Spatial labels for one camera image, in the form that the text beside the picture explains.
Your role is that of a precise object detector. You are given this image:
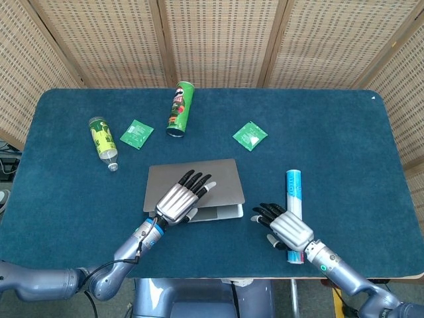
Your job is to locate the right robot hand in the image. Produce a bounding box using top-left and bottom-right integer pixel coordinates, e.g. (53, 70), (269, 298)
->
(250, 202), (315, 256)

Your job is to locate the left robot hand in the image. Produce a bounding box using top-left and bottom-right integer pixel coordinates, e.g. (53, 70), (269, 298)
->
(154, 170), (217, 227)

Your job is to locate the silver laptop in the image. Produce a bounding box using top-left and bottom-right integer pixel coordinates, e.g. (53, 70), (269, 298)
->
(142, 158), (246, 223)

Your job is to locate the blue white tube can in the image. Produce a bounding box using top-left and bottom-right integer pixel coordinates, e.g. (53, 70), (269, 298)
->
(286, 169), (306, 265)

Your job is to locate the metal table leg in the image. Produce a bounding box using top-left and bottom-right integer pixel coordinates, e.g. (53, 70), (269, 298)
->
(290, 278), (301, 318)

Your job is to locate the green sachet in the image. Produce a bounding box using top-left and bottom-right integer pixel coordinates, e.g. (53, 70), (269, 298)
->
(232, 121), (268, 152)
(119, 119), (154, 150)

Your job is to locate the teal table cloth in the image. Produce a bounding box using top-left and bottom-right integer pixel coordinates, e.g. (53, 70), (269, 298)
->
(0, 87), (424, 280)

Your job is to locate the green Pringles can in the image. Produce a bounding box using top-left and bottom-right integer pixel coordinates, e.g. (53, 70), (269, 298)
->
(165, 81), (195, 138)

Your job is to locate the plastic bottle yellow-green label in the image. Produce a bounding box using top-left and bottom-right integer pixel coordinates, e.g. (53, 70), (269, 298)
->
(87, 116), (120, 173)

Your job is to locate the blue-grey robot torso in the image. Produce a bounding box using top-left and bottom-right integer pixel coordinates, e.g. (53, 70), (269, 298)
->
(132, 278), (276, 318)

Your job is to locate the grey shoe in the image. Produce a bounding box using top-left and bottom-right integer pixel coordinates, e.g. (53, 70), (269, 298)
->
(0, 189), (11, 215)

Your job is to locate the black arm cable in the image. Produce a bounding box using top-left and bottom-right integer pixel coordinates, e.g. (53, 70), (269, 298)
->
(76, 217), (159, 318)

